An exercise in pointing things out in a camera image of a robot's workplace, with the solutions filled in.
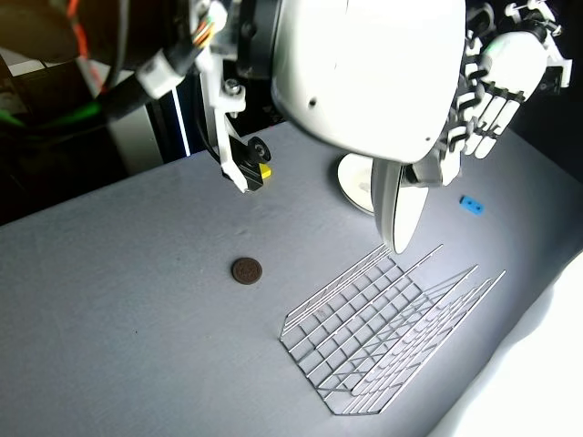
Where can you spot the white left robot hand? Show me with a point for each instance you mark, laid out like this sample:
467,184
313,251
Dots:
514,59

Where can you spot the small yellow block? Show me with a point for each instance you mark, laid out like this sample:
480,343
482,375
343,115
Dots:
266,171

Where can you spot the small blue block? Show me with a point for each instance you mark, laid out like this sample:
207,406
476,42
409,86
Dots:
471,205

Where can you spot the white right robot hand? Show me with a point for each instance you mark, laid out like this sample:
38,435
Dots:
364,68

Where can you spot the black robot column, blue strip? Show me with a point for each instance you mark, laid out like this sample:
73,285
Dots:
159,123

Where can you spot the white plate with dark rim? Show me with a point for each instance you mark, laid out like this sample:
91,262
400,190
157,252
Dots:
405,214
355,182

